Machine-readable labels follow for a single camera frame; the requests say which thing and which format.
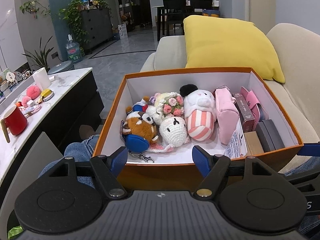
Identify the round grey stool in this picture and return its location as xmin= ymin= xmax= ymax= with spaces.
xmin=47 ymin=60 xmax=74 ymax=75

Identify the long-leaf potted plant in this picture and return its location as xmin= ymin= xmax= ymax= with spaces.
xmin=22 ymin=36 xmax=54 ymax=73

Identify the pink leather case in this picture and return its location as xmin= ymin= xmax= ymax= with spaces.
xmin=240 ymin=86 xmax=269 ymax=125

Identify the black dining chair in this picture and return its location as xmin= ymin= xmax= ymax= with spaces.
xmin=162 ymin=0 xmax=187 ymax=32
xmin=189 ymin=0 xmax=213 ymax=13

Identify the large water jug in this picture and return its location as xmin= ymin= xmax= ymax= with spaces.
xmin=65 ymin=35 xmax=83 ymax=64

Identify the white dog plush striped bottom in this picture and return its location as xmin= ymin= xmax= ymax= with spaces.
xmin=179 ymin=84 xmax=217 ymax=141

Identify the brown slipper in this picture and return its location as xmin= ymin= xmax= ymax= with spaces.
xmin=79 ymin=125 xmax=96 ymax=140

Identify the pink fabric pouch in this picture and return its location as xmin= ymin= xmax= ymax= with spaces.
xmin=214 ymin=87 xmax=240 ymax=145

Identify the person's left leg in jeans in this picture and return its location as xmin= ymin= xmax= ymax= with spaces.
xmin=37 ymin=134 xmax=100 ymax=190

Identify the wall vine plant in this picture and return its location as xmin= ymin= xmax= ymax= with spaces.
xmin=20 ymin=0 xmax=51 ymax=18

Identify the sailor duck plush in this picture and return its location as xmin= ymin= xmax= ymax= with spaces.
xmin=132 ymin=96 xmax=151 ymax=113

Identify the white printed packet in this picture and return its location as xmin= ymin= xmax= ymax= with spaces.
xmin=224 ymin=122 xmax=248 ymax=159

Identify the dark grey cabinet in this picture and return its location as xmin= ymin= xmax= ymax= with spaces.
xmin=80 ymin=7 xmax=113 ymax=52

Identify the pink cord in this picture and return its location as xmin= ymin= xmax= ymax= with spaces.
xmin=24 ymin=105 xmax=42 ymax=117

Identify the dining table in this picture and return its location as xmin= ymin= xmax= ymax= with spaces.
xmin=151 ymin=4 xmax=220 ymax=41

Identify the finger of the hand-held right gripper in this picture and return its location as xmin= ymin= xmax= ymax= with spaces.
xmin=299 ymin=141 xmax=320 ymax=157
xmin=285 ymin=171 xmax=320 ymax=193

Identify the white paper roll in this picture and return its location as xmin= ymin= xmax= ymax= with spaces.
xmin=32 ymin=67 xmax=51 ymax=88

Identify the orange cardboard box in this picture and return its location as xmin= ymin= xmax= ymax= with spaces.
xmin=94 ymin=67 xmax=304 ymax=192

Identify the person's right leg in jeans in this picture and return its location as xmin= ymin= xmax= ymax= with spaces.
xmin=277 ymin=155 xmax=320 ymax=239

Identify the crochet doll with pink flowers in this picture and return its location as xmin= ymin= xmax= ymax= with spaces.
xmin=150 ymin=116 xmax=191 ymax=153

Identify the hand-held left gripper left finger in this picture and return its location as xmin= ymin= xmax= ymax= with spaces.
xmin=46 ymin=146 xmax=128 ymax=198

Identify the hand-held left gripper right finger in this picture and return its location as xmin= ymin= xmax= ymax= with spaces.
xmin=192 ymin=145 xmax=288 ymax=198

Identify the person's leg in jeans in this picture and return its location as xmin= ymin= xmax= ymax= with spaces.
xmin=277 ymin=155 xmax=320 ymax=239
xmin=37 ymin=134 xmax=100 ymax=190

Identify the grey case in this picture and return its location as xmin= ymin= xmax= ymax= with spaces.
xmin=255 ymin=119 xmax=285 ymax=153

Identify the beige sofa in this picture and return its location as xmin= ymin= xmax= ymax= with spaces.
xmin=140 ymin=23 xmax=320 ymax=140

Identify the blue plush keychain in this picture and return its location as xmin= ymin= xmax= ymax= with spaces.
xmin=125 ymin=134 xmax=155 ymax=163

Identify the brown kraft box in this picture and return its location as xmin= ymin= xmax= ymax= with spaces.
xmin=244 ymin=131 xmax=265 ymax=155

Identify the dark purple photo card box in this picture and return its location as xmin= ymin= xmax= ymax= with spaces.
xmin=232 ymin=92 xmax=257 ymax=133

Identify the white marble desktop table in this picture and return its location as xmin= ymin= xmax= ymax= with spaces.
xmin=0 ymin=67 xmax=104 ymax=188

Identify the trailing ivy plant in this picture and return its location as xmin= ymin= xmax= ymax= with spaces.
xmin=59 ymin=0 xmax=88 ymax=46

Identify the large pink pompom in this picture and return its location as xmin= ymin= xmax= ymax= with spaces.
xmin=26 ymin=85 xmax=42 ymax=101

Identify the yellow pillow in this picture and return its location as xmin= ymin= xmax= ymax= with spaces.
xmin=184 ymin=15 xmax=285 ymax=83

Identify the red panda plush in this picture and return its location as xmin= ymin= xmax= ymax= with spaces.
xmin=121 ymin=111 xmax=159 ymax=146

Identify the red mug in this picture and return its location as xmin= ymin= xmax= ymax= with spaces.
xmin=2 ymin=105 xmax=28 ymax=136

